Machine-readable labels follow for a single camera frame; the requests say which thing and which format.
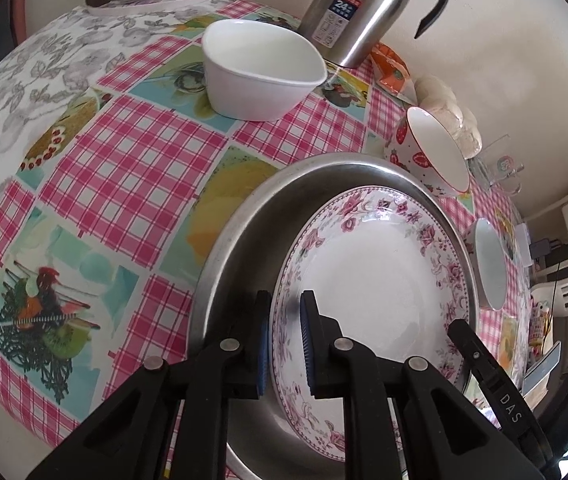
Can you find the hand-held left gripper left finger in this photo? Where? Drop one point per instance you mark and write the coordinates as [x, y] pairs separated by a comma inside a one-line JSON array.
[[262, 355]]

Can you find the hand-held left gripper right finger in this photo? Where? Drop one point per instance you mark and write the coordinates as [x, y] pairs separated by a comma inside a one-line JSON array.
[[309, 350]]

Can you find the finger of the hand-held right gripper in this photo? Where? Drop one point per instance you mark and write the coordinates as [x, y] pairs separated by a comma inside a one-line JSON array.
[[488, 380]]

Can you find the stainless steel basin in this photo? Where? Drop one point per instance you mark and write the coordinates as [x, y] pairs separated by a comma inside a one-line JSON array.
[[234, 270]]

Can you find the floral round plate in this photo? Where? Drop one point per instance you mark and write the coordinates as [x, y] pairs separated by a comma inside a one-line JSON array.
[[373, 285]]

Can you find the strawberry print bowl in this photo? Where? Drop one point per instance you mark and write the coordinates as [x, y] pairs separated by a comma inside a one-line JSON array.
[[433, 155]]

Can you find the small white bowl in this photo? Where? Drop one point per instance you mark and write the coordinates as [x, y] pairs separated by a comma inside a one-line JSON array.
[[259, 75]]

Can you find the smartphone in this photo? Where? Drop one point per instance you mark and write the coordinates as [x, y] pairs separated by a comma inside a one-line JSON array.
[[541, 370]]

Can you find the colourful snack packet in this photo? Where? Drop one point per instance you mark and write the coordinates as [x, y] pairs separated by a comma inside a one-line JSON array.
[[541, 327]]

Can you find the pale blue bowl red emblem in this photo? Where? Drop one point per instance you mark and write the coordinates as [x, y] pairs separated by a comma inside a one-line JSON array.
[[488, 265]]

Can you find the white power strip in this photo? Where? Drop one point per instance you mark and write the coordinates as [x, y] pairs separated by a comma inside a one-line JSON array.
[[522, 245]]

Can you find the black charger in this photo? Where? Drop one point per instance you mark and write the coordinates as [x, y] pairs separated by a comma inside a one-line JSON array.
[[546, 252]]

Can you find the clear glass mug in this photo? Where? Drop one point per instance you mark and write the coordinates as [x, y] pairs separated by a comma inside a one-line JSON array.
[[498, 167]]

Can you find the pink checked printed tablecloth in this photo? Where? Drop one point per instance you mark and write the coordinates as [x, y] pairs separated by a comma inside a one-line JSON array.
[[129, 160]]

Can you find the steamed buns plastic pack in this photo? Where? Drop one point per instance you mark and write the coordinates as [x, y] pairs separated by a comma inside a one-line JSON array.
[[468, 132], [436, 97]]

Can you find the orange snack packet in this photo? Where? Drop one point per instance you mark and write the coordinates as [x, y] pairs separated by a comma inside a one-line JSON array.
[[391, 70]]

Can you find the stainless steel thermos jug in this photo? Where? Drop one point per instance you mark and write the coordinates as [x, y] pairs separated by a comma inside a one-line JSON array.
[[358, 10]]

